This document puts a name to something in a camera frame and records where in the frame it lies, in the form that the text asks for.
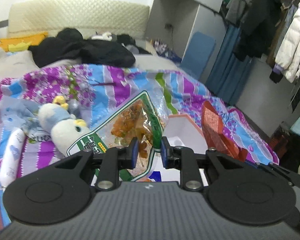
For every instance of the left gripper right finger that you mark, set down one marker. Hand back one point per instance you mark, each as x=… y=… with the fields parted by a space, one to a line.
x=185 y=160

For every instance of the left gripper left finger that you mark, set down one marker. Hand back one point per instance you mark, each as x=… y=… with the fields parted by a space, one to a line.
x=112 y=161

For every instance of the brown red snack packet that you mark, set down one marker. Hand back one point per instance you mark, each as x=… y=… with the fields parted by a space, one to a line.
x=218 y=136

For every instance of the green clear snack bag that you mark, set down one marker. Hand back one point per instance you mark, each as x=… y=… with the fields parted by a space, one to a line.
x=144 y=116

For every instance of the pink cardboard box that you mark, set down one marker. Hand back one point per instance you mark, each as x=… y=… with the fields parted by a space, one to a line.
x=180 y=130

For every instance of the white blue plush duck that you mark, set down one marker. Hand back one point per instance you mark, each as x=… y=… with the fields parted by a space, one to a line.
x=59 y=120

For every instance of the blue curtain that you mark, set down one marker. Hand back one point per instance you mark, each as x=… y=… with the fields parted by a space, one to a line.
x=228 y=76

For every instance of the white spray bottle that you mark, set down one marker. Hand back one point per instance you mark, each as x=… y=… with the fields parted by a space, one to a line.
x=11 y=157

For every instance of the light blue wrapping paper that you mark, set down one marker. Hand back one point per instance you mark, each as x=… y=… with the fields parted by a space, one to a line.
x=23 y=114

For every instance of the blue cushion pad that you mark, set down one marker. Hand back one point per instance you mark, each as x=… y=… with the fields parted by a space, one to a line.
x=197 y=54

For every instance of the colourful floral bedspread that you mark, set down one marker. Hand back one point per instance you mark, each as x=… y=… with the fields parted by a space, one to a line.
x=100 y=89

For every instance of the black clothing pile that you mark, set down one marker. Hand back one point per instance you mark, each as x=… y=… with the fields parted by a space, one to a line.
x=69 y=44

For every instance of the black hanging coat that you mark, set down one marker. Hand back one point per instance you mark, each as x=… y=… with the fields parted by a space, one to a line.
x=258 y=29

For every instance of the yellow pillow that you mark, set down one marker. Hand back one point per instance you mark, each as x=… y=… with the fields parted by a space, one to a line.
x=22 y=43

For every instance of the grey white cabinet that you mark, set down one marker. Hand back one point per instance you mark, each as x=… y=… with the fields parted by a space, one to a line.
x=175 y=21

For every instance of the white puffer jacket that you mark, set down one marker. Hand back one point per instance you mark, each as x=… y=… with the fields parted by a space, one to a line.
x=287 y=60

